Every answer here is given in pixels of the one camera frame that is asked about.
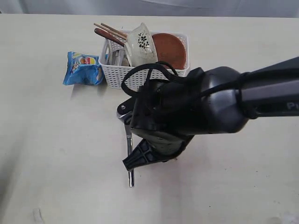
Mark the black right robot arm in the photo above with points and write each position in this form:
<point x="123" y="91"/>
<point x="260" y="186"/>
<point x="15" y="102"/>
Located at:
<point x="167" y="111"/>

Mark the white floral ceramic bowl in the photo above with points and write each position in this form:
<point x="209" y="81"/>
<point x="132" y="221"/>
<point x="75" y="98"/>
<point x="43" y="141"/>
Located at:
<point x="139" y="46"/>

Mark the blue chips bag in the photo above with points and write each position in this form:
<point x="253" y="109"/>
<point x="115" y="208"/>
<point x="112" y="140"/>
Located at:
<point x="83" y="69"/>

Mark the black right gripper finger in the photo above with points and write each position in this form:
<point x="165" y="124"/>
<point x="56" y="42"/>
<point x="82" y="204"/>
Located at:
<point x="143" y="155"/>

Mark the brown wooden plate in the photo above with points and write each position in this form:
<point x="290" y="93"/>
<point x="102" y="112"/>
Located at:
<point x="170" y="49"/>

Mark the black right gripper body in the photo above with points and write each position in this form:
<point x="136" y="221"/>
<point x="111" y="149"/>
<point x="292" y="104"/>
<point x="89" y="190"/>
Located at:
<point x="148" y="122"/>

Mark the silver table knife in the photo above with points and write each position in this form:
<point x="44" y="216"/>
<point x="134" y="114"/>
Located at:
<point x="131" y="175"/>

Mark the wooden chopstick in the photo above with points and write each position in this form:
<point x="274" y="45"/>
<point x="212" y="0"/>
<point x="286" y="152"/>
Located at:
<point x="110" y="31"/>
<point x="115" y="30"/>

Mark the clear faceted glass cup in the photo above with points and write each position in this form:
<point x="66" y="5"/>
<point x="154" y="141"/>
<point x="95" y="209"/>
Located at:
<point x="116" y="57"/>

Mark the brown wooden spoon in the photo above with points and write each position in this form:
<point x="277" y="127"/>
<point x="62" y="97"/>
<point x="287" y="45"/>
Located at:
<point x="108" y="36"/>

